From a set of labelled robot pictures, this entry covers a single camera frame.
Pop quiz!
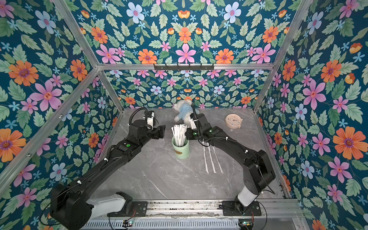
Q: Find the green metal straw cup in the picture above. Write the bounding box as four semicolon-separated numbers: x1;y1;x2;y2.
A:
172;137;190;159

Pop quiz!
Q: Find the white straw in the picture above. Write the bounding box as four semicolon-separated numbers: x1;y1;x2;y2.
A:
202;141;209;173
207;145;217;173
212;146;224;174

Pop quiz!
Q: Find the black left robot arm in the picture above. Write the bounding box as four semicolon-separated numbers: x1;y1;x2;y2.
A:
50;120;166;230

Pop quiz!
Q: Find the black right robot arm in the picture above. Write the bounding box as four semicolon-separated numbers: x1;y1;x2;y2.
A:
186;113;276;211

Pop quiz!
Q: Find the bundle of wrapped straws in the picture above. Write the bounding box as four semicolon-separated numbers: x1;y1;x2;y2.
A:
171;124;187;147

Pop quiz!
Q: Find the white teddy bear blue shirt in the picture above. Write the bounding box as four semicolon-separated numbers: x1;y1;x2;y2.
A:
173;100;193;127

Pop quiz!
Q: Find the beige round alarm clock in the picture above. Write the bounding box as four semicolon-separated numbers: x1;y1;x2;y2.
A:
225;114;243;129

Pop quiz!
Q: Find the black wall hook rail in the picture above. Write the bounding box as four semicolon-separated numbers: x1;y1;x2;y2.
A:
153;64;215;71

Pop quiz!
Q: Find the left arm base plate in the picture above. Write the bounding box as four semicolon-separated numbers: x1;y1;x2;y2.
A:
112;201;149;218

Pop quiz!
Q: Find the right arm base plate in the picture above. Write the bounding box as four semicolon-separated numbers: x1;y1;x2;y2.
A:
219;200;262;217

